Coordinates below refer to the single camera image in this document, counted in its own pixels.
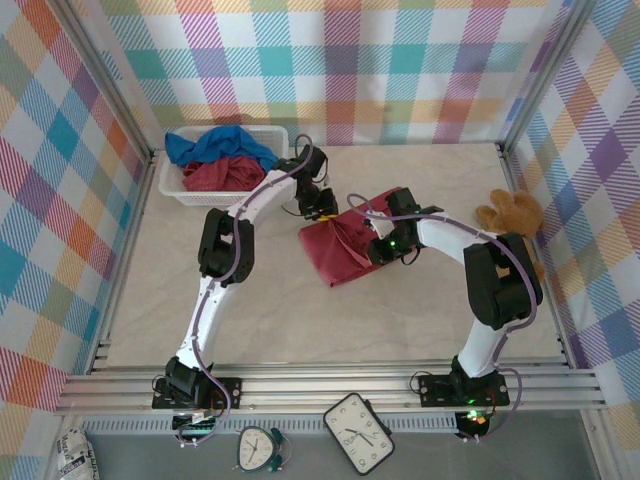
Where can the red ribbed tank top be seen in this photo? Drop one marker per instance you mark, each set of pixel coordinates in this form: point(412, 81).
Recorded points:
point(330, 250)
point(220, 177)

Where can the blue ribbed tank top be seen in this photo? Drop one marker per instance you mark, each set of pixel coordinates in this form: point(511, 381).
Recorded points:
point(220, 142)

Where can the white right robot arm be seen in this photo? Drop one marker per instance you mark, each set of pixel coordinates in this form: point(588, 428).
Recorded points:
point(450, 240)

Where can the brown teddy bear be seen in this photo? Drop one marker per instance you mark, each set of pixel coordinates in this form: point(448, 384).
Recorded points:
point(510, 210)

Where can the white plastic basket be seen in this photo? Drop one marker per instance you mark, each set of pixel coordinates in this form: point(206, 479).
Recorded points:
point(190, 200)

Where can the small green alarm clock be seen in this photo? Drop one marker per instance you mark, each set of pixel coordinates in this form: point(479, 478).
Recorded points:
point(255, 450)

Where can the printed newspaper bundle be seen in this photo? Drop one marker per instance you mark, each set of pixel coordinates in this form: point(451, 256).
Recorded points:
point(72, 450)

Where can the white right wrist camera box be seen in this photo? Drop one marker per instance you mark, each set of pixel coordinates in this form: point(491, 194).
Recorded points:
point(382, 229)

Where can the aluminium side rail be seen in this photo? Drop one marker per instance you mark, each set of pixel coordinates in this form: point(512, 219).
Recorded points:
point(141, 192)
point(509, 170)

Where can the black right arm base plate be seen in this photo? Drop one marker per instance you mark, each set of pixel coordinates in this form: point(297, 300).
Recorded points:
point(432, 390)

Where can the wide aluminium base rail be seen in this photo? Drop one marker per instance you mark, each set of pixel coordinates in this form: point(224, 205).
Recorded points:
point(325, 385)

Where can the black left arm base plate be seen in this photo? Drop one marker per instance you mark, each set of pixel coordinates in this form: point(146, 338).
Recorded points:
point(237, 387)

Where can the black square wall clock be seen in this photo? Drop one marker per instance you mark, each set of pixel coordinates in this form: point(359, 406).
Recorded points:
point(357, 435)

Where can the aluminium frame post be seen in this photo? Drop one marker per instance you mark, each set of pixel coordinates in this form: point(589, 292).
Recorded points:
point(542, 75)
point(112, 85)

